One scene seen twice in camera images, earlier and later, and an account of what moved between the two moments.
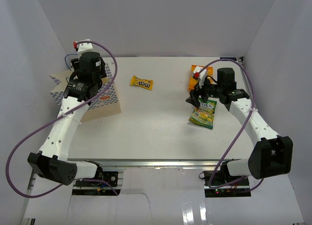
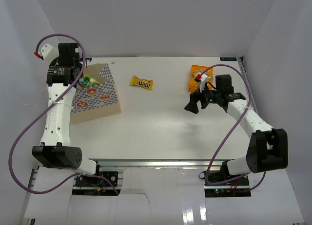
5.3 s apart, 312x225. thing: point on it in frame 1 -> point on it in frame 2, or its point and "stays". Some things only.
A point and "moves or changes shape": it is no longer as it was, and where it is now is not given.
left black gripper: [75, 65] -> [55, 63]
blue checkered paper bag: [106, 103] stays
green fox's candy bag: [204, 115] moves or changes shape
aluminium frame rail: [153, 162] stays
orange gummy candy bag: [193, 81] stays
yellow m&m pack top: [147, 84] stays
